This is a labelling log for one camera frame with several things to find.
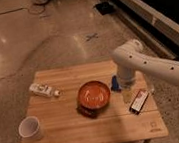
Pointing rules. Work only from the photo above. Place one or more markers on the black floor plate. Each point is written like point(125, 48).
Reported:
point(104, 8)

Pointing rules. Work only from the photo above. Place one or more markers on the white tube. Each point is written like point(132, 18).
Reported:
point(44, 90)

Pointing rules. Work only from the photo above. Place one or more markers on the blue sponge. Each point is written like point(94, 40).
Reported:
point(114, 84)

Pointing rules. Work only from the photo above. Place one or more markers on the orange bowl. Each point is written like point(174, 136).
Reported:
point(94, 95)

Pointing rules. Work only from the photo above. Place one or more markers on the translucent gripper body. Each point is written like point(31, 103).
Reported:
point(127, 93)

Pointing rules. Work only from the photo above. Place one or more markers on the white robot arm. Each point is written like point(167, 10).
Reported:
point(129, 59)

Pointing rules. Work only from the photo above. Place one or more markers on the black red white eraser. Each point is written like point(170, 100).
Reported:
point(139, 101)

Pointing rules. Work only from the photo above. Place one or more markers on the white ceramic cup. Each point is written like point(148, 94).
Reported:
point(30, 128)

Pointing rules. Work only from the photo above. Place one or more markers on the wooden folding table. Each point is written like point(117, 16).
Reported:
point(61, 123)

